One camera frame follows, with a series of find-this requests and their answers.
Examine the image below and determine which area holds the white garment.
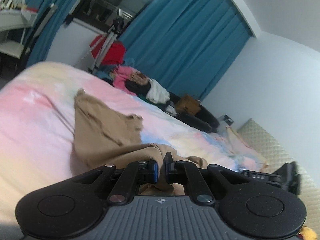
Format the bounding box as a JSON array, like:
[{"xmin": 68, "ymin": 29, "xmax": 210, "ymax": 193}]
[{"xmin": 146, "ymin": 79, "xmax": 170, "ymax": 104}]

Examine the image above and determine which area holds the black and white chair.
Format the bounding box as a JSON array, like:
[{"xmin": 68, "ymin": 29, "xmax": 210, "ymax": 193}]
[{"xmin": 1, "ymin": 3, "xmax": 58, "ymax": 75}]

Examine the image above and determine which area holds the brown paper bag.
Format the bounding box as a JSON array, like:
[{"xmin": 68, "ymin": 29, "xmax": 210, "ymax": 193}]
[{"xmin": 175, "ymin": 94, "xmax": 201, "ymax": 115}]

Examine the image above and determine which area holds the silver tripod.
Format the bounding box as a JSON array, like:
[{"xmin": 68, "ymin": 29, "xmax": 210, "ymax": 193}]
[{"xmin": 88, "ymin": 16, "xmax": 124, "ymax": 74}]

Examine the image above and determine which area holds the pastel pillow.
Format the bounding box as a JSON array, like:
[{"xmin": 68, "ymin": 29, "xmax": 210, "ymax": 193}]
[{"xmin": 225, "ymin": 126, "xmax": 268, "ymax": 171}]

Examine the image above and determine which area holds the blue curtain beside desk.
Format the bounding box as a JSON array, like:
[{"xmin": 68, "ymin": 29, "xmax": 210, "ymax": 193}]
[{"xmin": 24, "ymin": 0, "xmax": 97, "ymax": 67}]

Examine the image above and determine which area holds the pastel rainbow bed cover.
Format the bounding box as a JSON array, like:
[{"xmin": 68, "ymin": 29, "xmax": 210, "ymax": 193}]
[{"xmin": 0, "ymin": 61, "xmax": 270, "ymax": 230}]

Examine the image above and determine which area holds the white desk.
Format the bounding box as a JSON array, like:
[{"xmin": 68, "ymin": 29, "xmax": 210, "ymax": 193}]
[{"xmin": 1, "ymin": 0, "xmax": 38, "ymax": 31}]

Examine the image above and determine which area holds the black garment in pile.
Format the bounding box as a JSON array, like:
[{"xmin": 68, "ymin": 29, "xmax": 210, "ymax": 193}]
[{"xmin": 125, "ymin": 80, "xmax": 151, "ymax": 96}]

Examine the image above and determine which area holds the pink garment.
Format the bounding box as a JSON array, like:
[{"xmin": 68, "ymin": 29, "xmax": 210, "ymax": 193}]
[{"xmin": 112, "ymin": 66, "xmax": 138, "ymax": 92}]

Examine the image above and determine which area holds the red garment on tripod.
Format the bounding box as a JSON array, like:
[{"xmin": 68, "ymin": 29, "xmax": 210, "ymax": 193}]
[{"xmin": 89, "ymin": 35, "xmax": 126, "ymax": 66}]

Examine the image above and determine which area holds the black sofa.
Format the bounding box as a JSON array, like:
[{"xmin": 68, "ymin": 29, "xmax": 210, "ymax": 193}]
[{"xmin": 169, "ymin": 92, "xmax": 220, "ymax": 133}]

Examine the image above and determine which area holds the dark window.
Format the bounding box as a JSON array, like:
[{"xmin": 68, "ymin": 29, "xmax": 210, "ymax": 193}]
[{"xmin": 65, "ymin": 0, "xmax": 152, "ymax": 31}]

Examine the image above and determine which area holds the cream quilted headboard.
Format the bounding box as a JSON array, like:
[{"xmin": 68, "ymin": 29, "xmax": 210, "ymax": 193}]
[{"xmin": 238, "ymin": 119, "xmax": 319, "ymax": 234}]

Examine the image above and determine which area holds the tan garment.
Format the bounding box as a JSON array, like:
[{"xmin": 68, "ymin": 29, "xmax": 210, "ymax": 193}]
[{"xmin": 74, "ymin": 89, "xmax": 208, "ymax": 196}]

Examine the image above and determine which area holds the blue curtain beside sofa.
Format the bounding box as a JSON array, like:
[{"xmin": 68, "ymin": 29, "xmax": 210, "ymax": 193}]
[{"xmin": 120, "ymin": 0, "xmax": 252, "ymax": 100}]

